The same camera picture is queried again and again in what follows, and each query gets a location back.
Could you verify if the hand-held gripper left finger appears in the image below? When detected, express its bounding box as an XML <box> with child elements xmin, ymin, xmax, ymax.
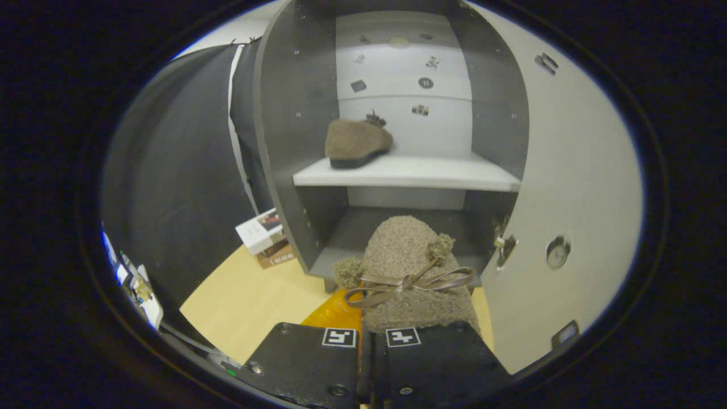
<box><xmin>233</xmin><ymin>287</ymin><xmax>370</xmax><ymax>409</ymax></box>

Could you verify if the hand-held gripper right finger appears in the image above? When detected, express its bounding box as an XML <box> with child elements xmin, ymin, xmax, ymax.
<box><xmin>372</xmin><ymin>323</ymin><xmax>512</xmax><ymax>407</ymax></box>

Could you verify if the brown fuzzy shoe with bow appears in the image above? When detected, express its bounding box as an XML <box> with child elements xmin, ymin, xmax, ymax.
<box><xmin>333</xmin><ymin>215</ymin><xmax>482</xmax><ymax>336</ymax></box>
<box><xmin>325</xmin><ymin>111</ymin><xmax>394</xmax><ymax>169</ymax></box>

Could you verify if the white shoe cabinet door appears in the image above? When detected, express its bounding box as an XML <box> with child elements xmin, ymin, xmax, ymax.
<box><xmin>480</xmin><ymin>0</ymin><xmax>645</xmax><ymax>375</ymax></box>

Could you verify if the grey shoe cabinet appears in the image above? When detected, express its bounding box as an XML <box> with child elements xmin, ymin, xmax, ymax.
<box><xmin>252</xmin><ymin>0</ymin><xmax>530</xmax><ymax>293</ymax></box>

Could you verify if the white cabinet shelf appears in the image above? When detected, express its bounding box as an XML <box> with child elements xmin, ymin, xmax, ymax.
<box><xmin>293</xmin><ymin>152</ymin><xmax>522</xmax><ymax>193</ymax></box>

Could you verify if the brown book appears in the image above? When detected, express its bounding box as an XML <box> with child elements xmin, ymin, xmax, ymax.
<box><xmin>256</xmin><ymin>241</ymin><xmax>296</xmax><ymax>269</ymax></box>

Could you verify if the white paper clutter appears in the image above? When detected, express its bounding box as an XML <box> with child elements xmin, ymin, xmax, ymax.
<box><xmin>116</xmin><ymin>250</ymin><xmax>165</xmax><ymax>330</ymax></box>

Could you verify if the blue printed poster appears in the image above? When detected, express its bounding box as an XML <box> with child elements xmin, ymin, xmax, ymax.
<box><xmin>101</xmin><ymin>224</ymin><xmax>117</xmax><ymax>268</ymax></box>

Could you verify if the black backdrop cloth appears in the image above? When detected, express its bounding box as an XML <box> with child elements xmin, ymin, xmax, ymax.
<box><xmin>101</xmin><ymin>40</ymin><xmax>273</xmax><ymax>330</ymax></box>

